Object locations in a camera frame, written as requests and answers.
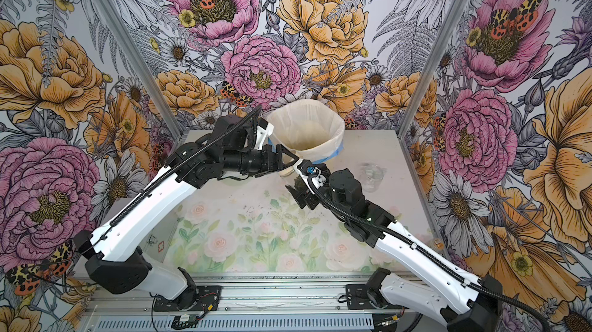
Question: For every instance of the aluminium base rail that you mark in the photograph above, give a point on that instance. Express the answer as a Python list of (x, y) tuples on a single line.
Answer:
[(259, 302)]

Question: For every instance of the aluminium corner post right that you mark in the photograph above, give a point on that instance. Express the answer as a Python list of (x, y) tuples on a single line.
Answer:
[(449, 24)]

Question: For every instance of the aluminium corner post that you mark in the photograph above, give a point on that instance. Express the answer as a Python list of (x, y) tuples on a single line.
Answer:
[(109, 11), (449, 24)]

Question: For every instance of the silver metal case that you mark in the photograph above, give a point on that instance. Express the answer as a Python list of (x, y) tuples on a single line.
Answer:
[(122, 254)]

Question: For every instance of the glass jar with tea leaves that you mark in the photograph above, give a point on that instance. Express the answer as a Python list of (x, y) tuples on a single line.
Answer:
[(371, 176)]

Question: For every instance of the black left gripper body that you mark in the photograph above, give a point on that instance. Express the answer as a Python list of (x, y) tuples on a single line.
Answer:
[(251, 162)]

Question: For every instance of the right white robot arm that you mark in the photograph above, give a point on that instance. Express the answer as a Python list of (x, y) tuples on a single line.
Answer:
[(455, 298)]

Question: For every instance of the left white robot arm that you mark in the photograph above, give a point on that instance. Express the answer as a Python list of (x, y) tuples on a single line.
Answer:
[(237, 148)]

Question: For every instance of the aluminium corner post left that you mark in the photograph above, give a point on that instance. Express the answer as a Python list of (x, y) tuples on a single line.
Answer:
[(109, 11)]

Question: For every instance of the small glass spice bottle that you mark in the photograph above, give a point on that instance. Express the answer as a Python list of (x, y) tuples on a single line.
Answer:
[(437, 245)]

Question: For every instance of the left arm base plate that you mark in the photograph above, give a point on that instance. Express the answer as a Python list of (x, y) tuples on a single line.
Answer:
[(197, 299)]

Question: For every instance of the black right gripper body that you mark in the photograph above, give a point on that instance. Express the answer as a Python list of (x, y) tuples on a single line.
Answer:
[(303, 198)]

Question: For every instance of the beige trash bin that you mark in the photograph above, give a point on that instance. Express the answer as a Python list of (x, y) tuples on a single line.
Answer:
[(316, 162)]

